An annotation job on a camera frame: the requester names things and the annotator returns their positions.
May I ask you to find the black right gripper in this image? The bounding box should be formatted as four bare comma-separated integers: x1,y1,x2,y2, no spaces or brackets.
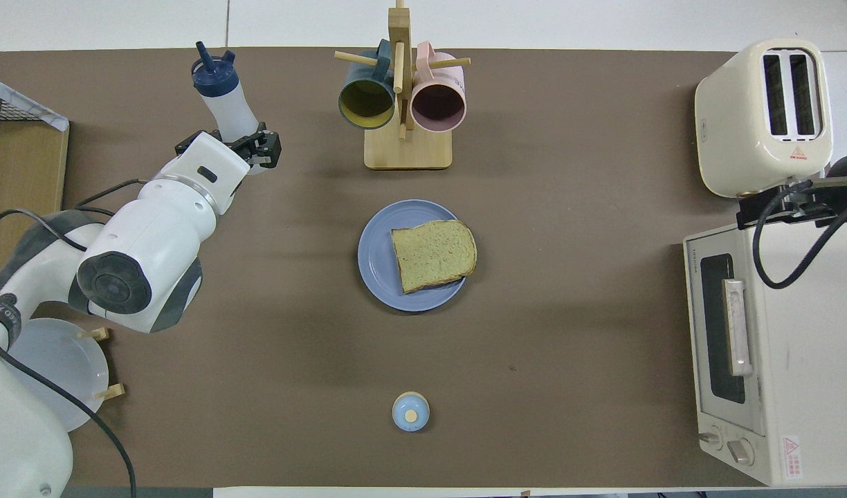
735,181,838,231

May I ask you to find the translucent squeeze bottle blue cap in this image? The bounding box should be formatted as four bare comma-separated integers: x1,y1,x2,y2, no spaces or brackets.
191,41,262,142

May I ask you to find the toast bread slice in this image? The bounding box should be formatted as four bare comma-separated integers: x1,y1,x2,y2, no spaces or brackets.
390,220,478,294

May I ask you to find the blue round plate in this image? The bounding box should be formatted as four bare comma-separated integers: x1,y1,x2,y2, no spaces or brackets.
358,199,469,313

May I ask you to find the wooden plate rack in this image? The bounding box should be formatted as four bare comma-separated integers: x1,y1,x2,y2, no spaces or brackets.
78,327,127,400

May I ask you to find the pale grey plate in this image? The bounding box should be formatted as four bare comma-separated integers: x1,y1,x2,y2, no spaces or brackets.
8,317,110,433

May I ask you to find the cream two-slot toaster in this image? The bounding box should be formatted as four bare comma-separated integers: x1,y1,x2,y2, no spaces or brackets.
695,38,834,200

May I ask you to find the dark teal mug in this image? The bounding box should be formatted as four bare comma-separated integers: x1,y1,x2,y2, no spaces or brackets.
338,39,397,130

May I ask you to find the white toaster oven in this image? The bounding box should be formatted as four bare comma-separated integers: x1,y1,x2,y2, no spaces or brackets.
683,220,847,487

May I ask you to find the wooden mug rack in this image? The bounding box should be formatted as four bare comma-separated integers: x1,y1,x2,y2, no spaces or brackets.
334,0,471,171

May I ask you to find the white tile-pattern cloth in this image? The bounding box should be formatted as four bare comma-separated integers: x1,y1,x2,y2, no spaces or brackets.
0,75,70,132

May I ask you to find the wooden box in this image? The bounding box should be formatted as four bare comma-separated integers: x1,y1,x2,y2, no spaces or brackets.
0,93,70,229

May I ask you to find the pink mug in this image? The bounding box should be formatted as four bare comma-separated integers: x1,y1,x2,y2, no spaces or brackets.
410,41,467,134

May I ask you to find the brown table mat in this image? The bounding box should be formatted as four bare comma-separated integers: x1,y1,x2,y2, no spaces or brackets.
0,47,834,488

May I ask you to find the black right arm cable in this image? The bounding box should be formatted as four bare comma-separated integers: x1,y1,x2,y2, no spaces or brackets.
752,176,847,291

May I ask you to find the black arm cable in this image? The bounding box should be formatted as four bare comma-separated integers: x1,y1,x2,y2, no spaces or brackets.
0,178,147,498
752,176,847,291

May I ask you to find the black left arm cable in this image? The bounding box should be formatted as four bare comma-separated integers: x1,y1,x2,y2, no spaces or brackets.
0,178,147,498

